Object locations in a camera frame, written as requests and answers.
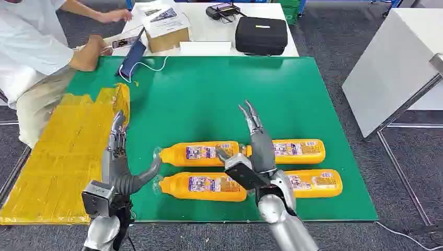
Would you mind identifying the person's hand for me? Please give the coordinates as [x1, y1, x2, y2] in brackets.
[98, 8, 133, 24]

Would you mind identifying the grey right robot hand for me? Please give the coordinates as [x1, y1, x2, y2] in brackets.
[216, 100, 278, 175]

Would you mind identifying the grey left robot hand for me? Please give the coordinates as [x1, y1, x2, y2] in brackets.
[102, 110, 162, 196]

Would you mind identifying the orange drink bottle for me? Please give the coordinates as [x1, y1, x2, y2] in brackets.
[158, 140, 249, 168]
[283, 168, 344, 199]
[244, 139, 327, 166]
[153, 172, 248, 203]

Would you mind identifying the smartphone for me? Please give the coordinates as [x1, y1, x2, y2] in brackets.
[111, 35, 140, 50]

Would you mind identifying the blue power bank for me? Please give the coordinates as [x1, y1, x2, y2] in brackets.
[115, 27, 148, 79]

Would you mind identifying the cardboard box with printed paper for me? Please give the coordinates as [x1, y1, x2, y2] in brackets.
[143, 7, 192, 54]

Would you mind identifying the yellow sheet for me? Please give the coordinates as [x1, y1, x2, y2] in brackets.
[0, 83, 131, 226]

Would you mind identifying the green table mat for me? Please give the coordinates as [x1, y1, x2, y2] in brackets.
[65, 56, 379, 223]

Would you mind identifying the person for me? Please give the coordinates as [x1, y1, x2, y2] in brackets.
[0, 0, 133, 150]

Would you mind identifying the black remote controller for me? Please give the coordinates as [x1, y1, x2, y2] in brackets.
[205, 2, 248, 25]

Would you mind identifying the black carrying case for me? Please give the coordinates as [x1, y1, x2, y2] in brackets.
[235, 16, 288, 57]

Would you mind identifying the green plastic crate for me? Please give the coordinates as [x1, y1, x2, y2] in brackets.
[276, 0, 302, 26]

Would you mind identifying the white side table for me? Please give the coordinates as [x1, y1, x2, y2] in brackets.
[341, 7, 443, 236]

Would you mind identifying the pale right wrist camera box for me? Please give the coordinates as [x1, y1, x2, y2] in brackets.
[224, 154, 272, 191]

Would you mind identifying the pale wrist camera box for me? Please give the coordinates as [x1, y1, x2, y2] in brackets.
[81, 179, 115, 218]
[224, 154, 272, 191]

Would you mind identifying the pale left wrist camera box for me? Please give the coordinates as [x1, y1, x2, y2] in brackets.
[81, 179, 115, 218]

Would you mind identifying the white charging cable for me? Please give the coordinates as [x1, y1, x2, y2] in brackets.
[118, 55, 170, 84]

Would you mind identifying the white floor cable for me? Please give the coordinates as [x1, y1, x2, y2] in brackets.
[375, 221, 443, 251]

